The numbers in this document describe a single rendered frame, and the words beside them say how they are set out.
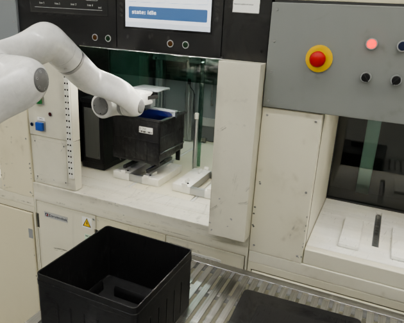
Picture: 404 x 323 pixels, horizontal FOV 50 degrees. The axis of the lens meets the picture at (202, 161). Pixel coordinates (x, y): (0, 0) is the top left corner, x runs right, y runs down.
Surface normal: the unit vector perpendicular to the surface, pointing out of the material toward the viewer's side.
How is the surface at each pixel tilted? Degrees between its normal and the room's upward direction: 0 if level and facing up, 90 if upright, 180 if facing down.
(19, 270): 90
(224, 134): 90
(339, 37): 90
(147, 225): 90
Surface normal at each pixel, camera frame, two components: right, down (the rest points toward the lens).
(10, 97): 0.44, 0.56
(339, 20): -0.40, 0.28
